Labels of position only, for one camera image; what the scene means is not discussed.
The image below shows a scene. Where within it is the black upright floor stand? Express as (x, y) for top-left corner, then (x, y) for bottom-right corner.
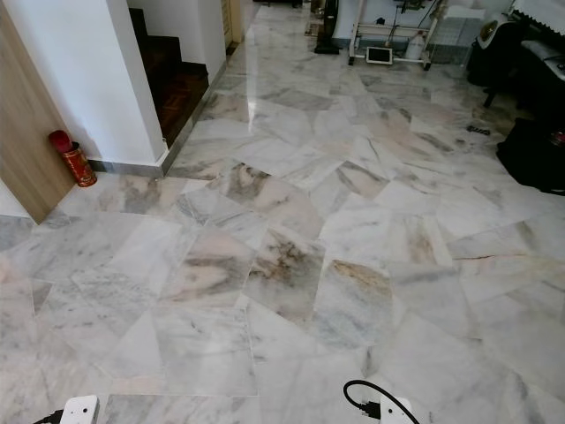
(313, 0), (342, 56)

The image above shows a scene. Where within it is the light wooden door panel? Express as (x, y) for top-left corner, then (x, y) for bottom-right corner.
(0, 51), (77, 223)

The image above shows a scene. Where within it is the red cylindrical canister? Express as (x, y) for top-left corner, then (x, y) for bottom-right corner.
(49, 130), (98, 188)

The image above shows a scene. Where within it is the dark wooden staircase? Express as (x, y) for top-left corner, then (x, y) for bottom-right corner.
(128, 9), (211, 147)

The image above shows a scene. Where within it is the small white tablet device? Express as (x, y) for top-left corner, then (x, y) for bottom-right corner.
(366, 47), (395, 64)

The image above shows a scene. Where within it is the white wheeled rack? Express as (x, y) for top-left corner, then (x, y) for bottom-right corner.
(349, 0), (444, 70)

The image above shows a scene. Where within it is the white round appliance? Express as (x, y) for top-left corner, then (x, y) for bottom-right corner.
(477, 16), (516, 47)

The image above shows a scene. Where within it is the black bag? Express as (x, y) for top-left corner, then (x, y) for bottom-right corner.
(496, 117), (565, 193)

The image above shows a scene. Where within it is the black furniture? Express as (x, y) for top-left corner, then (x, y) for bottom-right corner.
(466, 9), (565, 116)

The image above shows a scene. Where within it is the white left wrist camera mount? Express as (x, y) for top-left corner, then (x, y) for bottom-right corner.
(64, 395), (100, 424)

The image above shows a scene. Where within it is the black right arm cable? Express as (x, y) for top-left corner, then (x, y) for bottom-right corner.
(344, 380), (421, 424)

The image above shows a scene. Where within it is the wire mesh basket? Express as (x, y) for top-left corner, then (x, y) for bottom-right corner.
(428, 11), (486, 64)

